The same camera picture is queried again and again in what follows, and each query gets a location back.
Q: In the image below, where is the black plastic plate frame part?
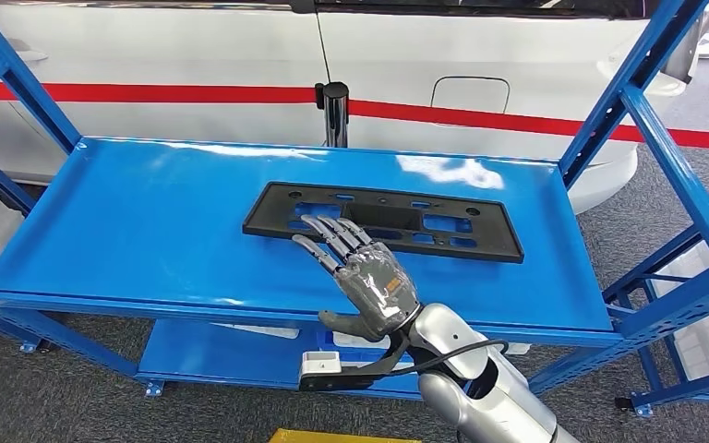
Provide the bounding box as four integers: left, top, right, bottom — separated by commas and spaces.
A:
242, 181, 525, 265

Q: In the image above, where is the white car fuel flap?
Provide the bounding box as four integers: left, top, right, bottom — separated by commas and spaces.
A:
430, 76, 511, 116

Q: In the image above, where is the red barrier belt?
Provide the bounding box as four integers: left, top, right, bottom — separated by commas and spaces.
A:
348, 99, 709, 152
0, 80, 319, 105

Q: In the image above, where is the yellow floor tape square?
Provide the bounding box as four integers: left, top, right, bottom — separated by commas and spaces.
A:
267, 427, 424, 443

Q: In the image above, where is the white car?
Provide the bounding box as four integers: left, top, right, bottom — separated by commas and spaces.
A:
0, 0, 707, 215

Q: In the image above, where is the black chrome barrier post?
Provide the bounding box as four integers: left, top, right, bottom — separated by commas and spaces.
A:
314, 80, 352, 150

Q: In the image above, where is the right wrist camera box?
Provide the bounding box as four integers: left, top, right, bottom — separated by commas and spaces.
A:
297, 329, 415, 394

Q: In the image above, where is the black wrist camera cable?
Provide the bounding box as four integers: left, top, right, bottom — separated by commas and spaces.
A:
385, 339, 511, 377

